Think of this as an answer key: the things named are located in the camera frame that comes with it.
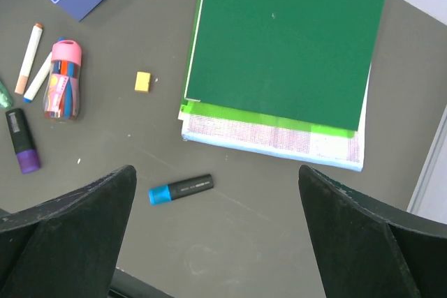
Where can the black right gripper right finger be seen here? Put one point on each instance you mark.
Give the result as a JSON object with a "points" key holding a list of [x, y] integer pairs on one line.
{"points": [[366, 248]]}

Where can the white marker orange cap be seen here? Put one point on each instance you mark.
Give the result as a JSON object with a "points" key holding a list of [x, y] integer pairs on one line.
{"points": [[28, 59]]}

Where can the white marker blue cap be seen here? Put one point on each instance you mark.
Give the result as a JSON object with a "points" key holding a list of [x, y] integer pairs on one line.
{"points": [[39, 79]]}

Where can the purple cap black highlighter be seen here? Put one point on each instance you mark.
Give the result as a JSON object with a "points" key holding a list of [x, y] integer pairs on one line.
{"points": [[23, 142]]}

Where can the yellow eraser block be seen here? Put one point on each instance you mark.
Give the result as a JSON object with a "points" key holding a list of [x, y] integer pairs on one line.
{"points": [[142, 82]]}

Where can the green glitter glue tube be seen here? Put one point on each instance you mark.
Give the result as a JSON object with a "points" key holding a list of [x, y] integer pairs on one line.
{"points": [[6, 101]]}

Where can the blue cap black highlighter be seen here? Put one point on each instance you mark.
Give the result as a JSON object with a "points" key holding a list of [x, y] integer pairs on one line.
{"points": [[180, 189]]}

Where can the pink lid pen jar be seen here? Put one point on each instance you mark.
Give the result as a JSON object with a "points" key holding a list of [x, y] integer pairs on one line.
{"points": [[62, 96]]}

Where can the light green plastic folder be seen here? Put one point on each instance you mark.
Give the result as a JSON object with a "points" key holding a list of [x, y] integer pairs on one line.
{"points": [[271, 59]]}

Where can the green ring binder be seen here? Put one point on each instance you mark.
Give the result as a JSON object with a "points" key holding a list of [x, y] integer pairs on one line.
{"points": [[360, 20]]}

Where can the white checked notebook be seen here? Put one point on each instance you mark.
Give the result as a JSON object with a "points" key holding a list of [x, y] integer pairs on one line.
{"points": [[274, 136]]}

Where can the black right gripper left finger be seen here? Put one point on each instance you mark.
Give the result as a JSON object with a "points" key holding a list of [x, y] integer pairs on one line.
{"points": [[68, 246]]}

